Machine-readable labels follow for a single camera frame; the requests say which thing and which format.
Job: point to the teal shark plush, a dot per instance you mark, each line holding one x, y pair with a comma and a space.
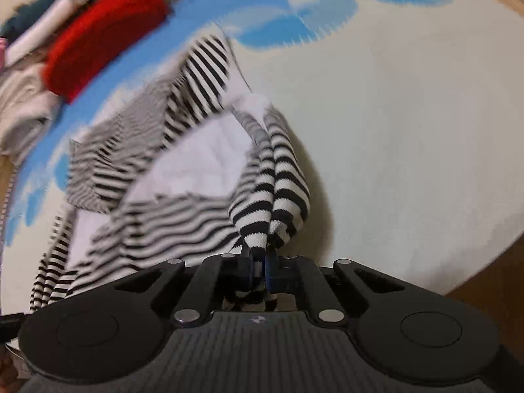
24, 14

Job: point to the red folded blanket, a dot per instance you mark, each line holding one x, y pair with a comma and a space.
102, 37

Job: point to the striped dress with white vest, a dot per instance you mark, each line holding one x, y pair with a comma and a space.
184, 159

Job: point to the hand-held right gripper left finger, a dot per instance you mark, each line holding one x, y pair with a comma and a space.
243, 272

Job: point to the white folded blanket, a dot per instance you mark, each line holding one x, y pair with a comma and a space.
53, 16

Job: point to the cream folded quilt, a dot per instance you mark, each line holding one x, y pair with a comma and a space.
20, 102

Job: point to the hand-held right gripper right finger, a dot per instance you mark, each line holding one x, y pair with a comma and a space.
272, 276

